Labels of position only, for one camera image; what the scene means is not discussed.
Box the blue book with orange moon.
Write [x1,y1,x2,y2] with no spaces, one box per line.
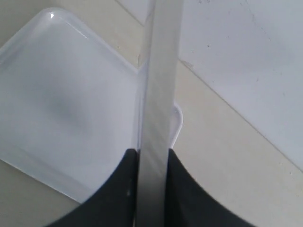
[135,0,184,227]

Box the white rectangular tray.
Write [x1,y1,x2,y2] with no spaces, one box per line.
[0,7,184,205]

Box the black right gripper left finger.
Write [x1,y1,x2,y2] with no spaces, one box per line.
[49,149,138,227]

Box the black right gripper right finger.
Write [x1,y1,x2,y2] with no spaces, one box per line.
[165,149,252,227]

